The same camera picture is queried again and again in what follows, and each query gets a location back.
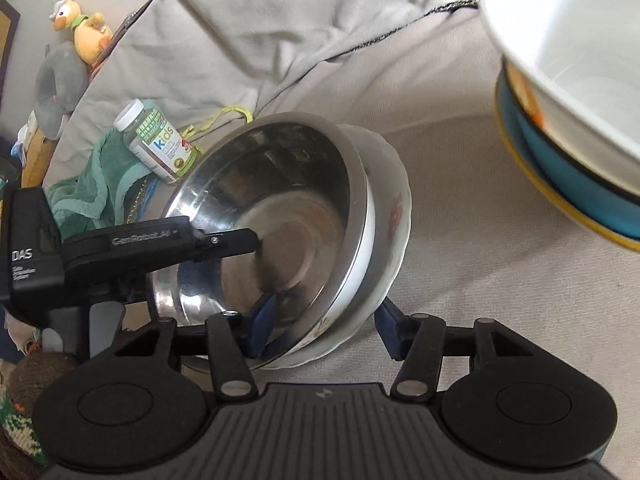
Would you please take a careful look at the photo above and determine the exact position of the grey covered sofa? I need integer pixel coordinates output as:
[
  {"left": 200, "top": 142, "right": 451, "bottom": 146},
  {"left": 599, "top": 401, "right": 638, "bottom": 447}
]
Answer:
[{"left": 45, "top": 0, "right": 640, "bottom": 480}]

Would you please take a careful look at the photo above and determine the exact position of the framed wall picture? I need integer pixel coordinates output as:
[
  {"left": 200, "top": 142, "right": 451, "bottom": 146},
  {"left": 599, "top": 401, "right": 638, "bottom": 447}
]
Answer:
[{"left": 0, "top": 0, "right": 22, "bottom": 68}]

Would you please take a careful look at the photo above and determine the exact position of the person's left forearm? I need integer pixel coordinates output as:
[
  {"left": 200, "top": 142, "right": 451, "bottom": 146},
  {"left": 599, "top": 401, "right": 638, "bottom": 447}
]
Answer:
[{"left": 0, "top": 350, "right": 81, "bottom": 480}]

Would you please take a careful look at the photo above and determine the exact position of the yellow duck plush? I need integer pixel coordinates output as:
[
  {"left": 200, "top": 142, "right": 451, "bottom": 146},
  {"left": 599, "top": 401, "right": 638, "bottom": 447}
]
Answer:
[{"left": 48, "top": 0, "right": 114, "bottom": 66}]

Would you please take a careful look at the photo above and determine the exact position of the white floral plate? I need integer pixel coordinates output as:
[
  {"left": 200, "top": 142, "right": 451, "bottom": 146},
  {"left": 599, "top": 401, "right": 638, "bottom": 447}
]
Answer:
[{"left": 260, "top": 122, "right": 413, "bottom": 372}]

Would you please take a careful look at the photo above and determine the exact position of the blue enamel bowl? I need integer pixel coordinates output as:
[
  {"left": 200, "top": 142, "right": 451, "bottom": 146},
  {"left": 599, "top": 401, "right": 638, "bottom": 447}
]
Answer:
[{"left": 495, "top": 67, "right": 640, "bottom": 241}]

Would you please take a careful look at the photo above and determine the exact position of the yellow cushion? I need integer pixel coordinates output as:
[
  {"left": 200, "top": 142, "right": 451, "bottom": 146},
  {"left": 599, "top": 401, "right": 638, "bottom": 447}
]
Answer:
[{"left": 22, "top": 132, "right": 56, "bottom": 188}]

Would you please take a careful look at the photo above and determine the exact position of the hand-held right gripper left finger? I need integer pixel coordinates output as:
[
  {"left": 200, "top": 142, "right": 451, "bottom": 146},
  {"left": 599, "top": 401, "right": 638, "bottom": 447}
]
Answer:
[{"left": 112, "top": 295, "right": 281, "bottom": 403}]

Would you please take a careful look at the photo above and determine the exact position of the stainless steel bowl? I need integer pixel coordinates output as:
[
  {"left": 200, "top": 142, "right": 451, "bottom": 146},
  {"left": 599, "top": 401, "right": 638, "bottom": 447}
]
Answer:
[{"left": 146, "top": 112, "right": 373, "bottom": 361}]

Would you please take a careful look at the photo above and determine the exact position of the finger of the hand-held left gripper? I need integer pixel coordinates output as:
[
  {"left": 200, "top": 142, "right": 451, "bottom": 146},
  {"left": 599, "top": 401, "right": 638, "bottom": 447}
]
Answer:
[{"left": 196, "top": 228, "right": 261, "bottom": 263}]

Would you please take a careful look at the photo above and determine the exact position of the yellow-green string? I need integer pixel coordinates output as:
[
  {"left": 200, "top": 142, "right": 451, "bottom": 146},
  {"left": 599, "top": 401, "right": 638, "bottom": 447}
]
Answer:
[{"left": 182, "top": 105, "right": 253, "bottom": 153}]

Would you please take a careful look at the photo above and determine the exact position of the white and blue cloth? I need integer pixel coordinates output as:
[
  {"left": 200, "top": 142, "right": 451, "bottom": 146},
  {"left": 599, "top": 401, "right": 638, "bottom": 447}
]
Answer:
[{"left": 10, "top": 110, "right": 37, "bottom": 161}]

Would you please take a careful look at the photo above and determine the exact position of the green towel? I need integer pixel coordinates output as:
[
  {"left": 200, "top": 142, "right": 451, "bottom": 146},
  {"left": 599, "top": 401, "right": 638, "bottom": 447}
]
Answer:
[{"left": 45, "top": 127, "right": 161, "bottom": 231}]

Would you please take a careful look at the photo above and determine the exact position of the magazine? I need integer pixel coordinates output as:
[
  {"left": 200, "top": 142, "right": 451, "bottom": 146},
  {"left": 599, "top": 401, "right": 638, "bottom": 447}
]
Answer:
[{"left": 89, "top": 0, "right": 173, "bottom": 81}]

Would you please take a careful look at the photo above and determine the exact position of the white bowl with brown print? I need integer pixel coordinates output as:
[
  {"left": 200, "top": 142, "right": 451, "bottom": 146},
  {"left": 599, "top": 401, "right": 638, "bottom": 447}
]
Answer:
[{"left": 260, "top": 160, "right": 381, "bottom": 361}]

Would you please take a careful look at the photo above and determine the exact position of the white bowl with yellow rim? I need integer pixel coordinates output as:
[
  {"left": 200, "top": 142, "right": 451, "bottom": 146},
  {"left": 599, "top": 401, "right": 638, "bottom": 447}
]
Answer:
[{"left": 492, "top": 80, "right": 640, "bottom": 253}]

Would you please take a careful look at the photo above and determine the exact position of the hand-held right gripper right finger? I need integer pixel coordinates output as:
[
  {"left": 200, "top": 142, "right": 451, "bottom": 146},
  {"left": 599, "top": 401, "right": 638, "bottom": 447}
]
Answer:
[{"left": 372, "top": 297, "right": 533, "bottom": 403}]

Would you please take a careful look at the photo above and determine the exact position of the clear vitamin bottle white cap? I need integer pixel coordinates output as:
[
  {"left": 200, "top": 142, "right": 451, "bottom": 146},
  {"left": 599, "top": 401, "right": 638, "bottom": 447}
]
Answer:
[{"left": 113, "top": 99, "right": 199, "bottom": 186}]

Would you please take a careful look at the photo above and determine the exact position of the grey plush neck pillow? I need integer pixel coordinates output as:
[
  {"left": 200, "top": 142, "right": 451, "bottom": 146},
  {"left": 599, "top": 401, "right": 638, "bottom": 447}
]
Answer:
[{"left": 32, "top": 42, "right": 91, "bottom": 141}]

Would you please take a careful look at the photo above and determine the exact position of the white printed tub bowl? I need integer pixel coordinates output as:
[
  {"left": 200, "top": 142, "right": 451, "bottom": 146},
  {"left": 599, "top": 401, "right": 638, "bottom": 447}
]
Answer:
[{"left": 479, "top": 0, "right": 640, "bottom": 186}]

